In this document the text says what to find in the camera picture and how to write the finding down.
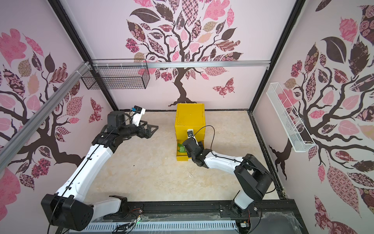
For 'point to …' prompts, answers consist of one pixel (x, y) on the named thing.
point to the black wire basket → (118, 74)
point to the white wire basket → (298, 135)
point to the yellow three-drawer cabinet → (189, 116)
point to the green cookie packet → (181, 148)
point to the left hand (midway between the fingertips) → (150, 127)
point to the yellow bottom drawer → (183, 156)
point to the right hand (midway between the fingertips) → (194, 145)
